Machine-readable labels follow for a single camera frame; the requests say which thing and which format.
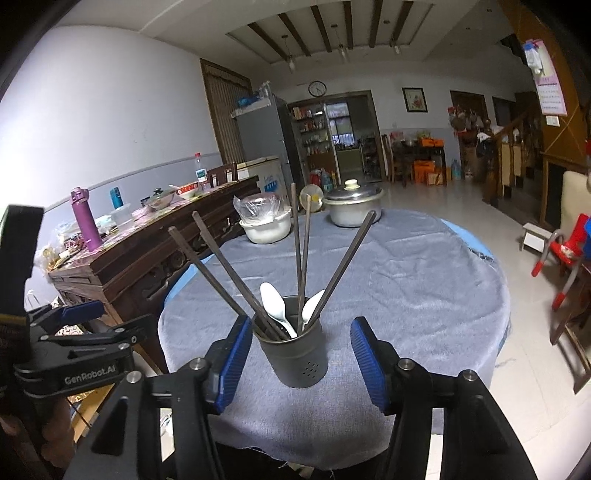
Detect grey tablecloth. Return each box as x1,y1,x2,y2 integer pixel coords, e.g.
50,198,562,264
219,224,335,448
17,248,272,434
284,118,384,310
158,209,512,450

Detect white chest freezer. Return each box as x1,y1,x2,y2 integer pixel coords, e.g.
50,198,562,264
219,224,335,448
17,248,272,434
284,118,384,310
235,156,283,195

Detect dark wooden armchair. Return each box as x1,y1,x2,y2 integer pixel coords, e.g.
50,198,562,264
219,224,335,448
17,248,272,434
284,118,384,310
549,286,591,393

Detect grey refrigerator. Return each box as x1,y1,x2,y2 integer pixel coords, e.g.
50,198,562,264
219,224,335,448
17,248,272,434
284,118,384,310
231,95,296,185

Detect pantry shelf with bottles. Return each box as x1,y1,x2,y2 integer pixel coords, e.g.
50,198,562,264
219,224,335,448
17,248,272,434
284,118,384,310
291,104,331,178

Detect dark metal utensil holder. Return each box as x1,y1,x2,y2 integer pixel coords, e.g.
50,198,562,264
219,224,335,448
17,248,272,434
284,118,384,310
252,296,329,389

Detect framed wall picture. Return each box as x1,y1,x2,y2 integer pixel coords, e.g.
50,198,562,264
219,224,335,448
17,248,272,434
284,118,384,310
402,88,428,114

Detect clear plastic container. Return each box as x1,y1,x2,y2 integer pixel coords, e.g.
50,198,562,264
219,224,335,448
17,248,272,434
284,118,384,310
111,203,134,229

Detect pink wall calendar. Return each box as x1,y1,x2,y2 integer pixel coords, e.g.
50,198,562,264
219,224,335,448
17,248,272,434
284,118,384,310
522,39,568,116

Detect white step stool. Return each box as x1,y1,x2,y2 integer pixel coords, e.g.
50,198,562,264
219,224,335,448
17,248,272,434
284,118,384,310
523,222,555,252

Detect brown curtain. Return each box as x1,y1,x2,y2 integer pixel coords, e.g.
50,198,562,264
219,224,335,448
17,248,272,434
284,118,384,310
200,58,254,164

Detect bundle of dark chopsticks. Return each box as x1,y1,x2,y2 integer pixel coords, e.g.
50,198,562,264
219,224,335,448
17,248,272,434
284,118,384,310
167,183,377,342

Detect person's legs black trousers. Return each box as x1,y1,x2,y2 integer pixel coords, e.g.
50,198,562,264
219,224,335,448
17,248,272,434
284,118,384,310
217,443,393,480

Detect red plastic chair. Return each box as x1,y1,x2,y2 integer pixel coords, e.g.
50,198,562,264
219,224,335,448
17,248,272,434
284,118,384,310
531,213,591,310

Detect metal pot lid white knob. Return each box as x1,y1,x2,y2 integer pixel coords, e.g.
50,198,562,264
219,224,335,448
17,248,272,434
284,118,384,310
323,179,385,205

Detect pan with glass lid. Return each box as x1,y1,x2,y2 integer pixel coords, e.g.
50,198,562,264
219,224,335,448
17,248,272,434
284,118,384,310
147,187,175,208

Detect beige sofa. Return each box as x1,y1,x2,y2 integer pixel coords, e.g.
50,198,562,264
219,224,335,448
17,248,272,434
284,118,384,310
560,171,591,232

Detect carved dark wooden sideboard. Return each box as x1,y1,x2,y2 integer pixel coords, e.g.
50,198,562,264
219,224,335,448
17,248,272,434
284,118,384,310
48,175,260,374

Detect blue table cover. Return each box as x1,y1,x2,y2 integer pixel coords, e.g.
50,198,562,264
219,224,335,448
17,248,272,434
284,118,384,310
161,219,499,315

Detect purple water bottle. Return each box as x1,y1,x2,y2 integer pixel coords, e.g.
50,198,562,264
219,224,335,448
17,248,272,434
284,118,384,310
70,188,103,252

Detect pile of snack bags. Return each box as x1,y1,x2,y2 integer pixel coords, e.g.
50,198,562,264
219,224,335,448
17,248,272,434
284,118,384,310
39,222,93,273

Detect clear bottle red cap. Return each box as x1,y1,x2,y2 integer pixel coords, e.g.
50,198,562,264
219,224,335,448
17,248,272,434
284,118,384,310
193,152,208,192

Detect person's left hand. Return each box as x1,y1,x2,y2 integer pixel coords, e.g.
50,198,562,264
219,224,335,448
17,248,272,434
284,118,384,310
0,397,88,480

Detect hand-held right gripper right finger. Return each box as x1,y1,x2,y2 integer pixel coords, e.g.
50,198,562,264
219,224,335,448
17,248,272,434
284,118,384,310
350,316,539,480

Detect small white electric fan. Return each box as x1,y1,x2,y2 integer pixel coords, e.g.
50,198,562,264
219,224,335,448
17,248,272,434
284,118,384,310
299,185,323,213

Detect white plastic spoon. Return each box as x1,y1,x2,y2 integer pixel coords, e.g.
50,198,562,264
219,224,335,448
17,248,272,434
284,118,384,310
301,289,327,326
259,281,298,340

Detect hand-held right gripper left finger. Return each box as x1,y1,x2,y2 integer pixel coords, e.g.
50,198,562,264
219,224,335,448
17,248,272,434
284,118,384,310
62,314,254,480

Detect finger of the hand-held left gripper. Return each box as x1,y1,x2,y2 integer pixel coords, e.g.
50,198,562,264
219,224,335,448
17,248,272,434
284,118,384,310
28,300,105,334
44,314,153,352

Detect aluminium cooking pot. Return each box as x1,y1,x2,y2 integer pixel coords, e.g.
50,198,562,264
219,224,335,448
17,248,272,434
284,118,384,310
327,198,383,228

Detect dark wooden side table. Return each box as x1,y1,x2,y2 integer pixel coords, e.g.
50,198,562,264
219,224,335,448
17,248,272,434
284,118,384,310
392,138,448,185

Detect wooden stair railing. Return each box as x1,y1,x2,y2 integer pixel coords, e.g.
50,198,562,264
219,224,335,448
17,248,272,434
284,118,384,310
482,108,546,208

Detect brown wooden chair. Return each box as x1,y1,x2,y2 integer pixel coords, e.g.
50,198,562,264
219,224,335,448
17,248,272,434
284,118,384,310
206,161,238,188

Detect white plastic basin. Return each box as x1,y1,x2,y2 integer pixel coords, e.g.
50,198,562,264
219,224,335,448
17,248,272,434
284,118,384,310
239,208,294,244

